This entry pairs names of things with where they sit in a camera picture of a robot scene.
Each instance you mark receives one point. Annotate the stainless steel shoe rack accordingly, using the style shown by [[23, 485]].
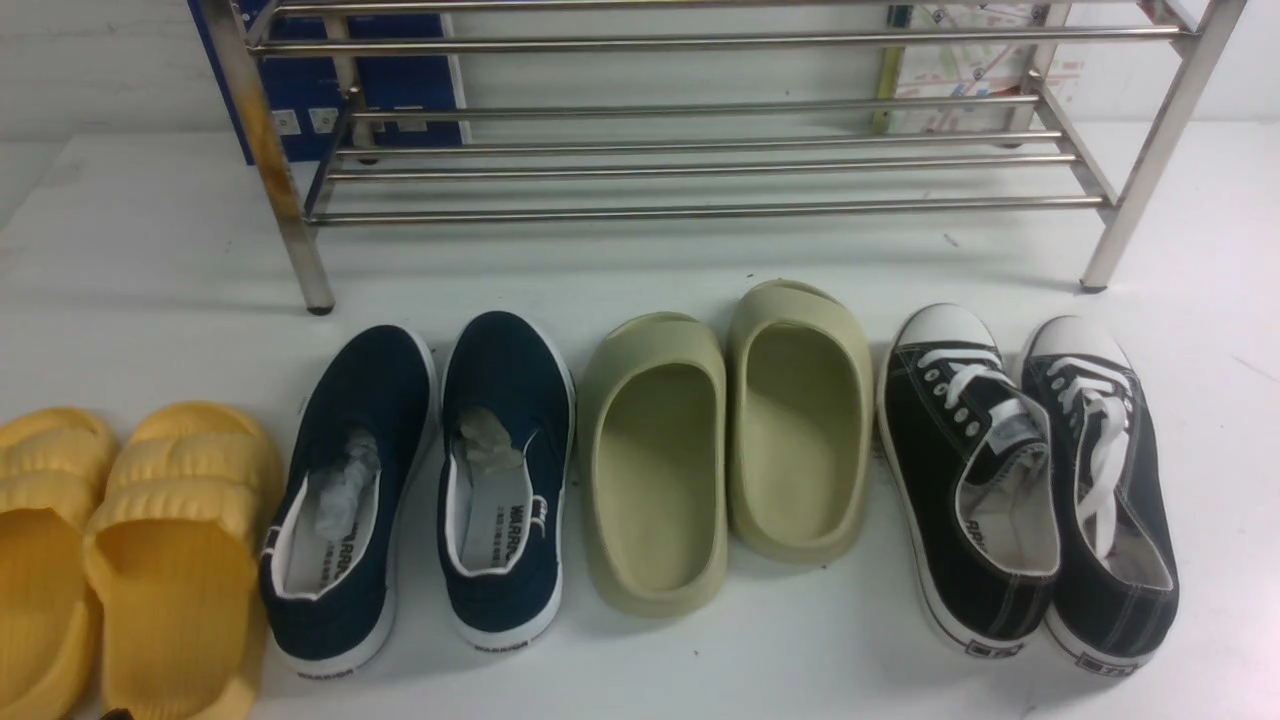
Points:
[[245, 34]]

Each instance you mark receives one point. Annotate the black canvas sneaker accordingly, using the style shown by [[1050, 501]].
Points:
[[1118, 589], [971, 458]]

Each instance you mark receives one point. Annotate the right yellow foam slipper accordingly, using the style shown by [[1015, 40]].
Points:
[[172, 553]]

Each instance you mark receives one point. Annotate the olive foam slipper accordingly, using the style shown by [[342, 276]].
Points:
[[801, 423], [651, 427]]

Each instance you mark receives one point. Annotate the blue panel with sockets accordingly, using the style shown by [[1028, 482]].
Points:
[[305, 98]]

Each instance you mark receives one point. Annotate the left black canvas sneaker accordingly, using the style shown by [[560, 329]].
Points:
[[971, 458]]

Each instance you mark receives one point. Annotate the yellow foam slipper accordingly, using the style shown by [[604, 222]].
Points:
[[172, 553], [54, 464]]

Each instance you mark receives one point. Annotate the right olive foam slipper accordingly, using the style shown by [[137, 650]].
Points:
[[801, 423]]

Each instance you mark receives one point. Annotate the left olive foam slipper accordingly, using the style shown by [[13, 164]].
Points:
[[651, 427]]

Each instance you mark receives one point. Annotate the left yellow foam slipper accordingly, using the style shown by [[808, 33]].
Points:
[[54, 464]]

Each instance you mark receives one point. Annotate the right black canvas sneaker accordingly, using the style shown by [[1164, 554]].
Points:
[[1118, 589]]

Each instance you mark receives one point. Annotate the printed map poster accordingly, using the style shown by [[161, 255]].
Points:
[[950, 70]]

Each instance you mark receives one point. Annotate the navy canvas shoe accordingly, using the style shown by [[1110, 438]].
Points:
[[328, 568], [508, 424]]

